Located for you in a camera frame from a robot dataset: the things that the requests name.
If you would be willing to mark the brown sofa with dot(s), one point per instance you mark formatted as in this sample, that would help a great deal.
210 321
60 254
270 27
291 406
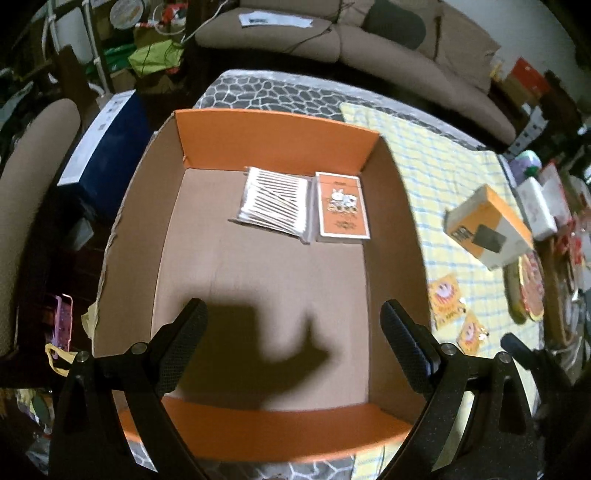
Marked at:
392 60

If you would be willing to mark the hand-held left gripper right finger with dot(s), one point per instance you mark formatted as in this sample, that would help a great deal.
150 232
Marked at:
399 344

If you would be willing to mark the white pipe rack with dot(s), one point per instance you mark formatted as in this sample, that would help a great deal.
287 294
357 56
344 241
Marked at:
94 50

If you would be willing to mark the orange card pack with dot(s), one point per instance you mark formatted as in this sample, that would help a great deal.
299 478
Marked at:
341 221

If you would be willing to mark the yellow bag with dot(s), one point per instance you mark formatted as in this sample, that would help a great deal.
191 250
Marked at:
57 360

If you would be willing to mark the round tin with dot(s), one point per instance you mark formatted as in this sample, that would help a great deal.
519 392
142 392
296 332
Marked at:
127 14

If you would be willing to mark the blue and white box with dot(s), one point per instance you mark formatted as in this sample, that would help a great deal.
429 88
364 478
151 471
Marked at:
115 138

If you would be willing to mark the brown padded chair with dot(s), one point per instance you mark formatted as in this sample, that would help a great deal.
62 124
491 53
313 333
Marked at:
32 184

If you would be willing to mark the dark cushion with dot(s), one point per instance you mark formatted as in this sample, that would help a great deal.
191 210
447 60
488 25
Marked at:
397 23

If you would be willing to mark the cotton swab pack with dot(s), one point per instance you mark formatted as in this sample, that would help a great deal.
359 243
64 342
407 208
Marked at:
272 198

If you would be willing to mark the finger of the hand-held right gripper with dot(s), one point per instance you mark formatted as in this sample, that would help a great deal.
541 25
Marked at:
517 345

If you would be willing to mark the orange cardboard box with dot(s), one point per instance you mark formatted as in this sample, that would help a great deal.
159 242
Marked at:
258 286

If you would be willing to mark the red box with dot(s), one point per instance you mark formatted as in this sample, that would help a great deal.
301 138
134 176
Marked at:
528 76

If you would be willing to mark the instant noodle bowl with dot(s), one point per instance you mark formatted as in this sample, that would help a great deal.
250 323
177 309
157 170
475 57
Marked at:
531 286

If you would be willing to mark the white tissue pack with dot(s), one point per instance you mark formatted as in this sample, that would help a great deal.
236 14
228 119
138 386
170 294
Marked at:
538 207

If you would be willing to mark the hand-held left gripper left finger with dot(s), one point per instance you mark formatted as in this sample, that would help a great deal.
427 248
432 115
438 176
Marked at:
184 344

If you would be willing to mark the orange sticker packet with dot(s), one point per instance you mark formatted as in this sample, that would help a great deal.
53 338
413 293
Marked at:
445 300
472 332

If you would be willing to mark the yellow checked cloth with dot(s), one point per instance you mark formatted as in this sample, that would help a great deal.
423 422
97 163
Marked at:
415 152

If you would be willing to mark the orange and white drive box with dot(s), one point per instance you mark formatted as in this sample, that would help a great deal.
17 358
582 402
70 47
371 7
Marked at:
498 217

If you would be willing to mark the brown cushion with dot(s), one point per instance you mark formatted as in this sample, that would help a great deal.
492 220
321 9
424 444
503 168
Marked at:
466 46

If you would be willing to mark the white paper sheet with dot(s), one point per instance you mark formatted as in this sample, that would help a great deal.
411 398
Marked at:
272 19

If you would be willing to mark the green bag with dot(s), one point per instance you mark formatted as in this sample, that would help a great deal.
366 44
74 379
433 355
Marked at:
157 57

